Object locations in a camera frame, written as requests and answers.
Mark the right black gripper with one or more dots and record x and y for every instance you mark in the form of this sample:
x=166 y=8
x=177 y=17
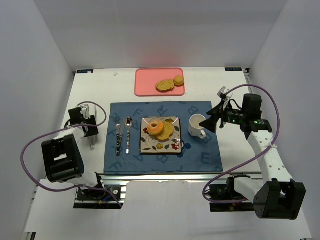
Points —
x=217 y=116

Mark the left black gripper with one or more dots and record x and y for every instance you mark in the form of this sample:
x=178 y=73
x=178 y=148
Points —
x=90 y=126

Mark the bread slice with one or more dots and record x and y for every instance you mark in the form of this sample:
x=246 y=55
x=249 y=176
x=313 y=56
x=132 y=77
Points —
x=165 y=85
x=168 y=129

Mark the sugared donut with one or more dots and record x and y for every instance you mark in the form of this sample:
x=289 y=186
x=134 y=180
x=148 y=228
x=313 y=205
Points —
x=155 y=127

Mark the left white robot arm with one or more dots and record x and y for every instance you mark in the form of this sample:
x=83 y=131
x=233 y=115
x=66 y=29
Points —
x=62 y=157

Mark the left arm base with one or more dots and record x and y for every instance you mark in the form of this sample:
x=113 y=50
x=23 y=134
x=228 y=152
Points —
x=111 y=199

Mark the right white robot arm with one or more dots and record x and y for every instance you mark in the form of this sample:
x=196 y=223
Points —
x=280 y=197

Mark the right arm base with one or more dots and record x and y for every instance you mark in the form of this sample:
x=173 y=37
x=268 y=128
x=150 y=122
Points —
x=224 y=192

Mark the white mug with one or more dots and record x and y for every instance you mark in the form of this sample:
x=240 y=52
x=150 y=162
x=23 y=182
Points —
x=194 y=128

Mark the small round muffin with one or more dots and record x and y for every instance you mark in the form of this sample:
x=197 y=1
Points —
x=178 y=80

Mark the blue letter placemat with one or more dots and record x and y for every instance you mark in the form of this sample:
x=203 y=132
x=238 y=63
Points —
x=197 y=155

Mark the square floral plate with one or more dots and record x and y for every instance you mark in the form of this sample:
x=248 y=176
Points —
x=149 y=144

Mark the pink tray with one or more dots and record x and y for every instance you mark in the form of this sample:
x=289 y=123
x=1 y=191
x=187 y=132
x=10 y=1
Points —
x=146 y=79

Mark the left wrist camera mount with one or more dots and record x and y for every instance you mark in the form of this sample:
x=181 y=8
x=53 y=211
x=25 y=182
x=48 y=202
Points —
x=88 y=110

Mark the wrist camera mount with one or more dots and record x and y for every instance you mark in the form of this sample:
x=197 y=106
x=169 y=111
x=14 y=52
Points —
x=88 y=110
x=222 y=93

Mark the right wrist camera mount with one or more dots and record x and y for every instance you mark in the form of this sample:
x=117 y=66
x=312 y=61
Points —
x=222 y=93

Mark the fork with patterned handle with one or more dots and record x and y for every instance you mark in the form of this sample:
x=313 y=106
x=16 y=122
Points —
x=118 y=127

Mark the spoon with patterned handle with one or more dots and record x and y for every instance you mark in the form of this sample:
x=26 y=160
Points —
x=129 y=123

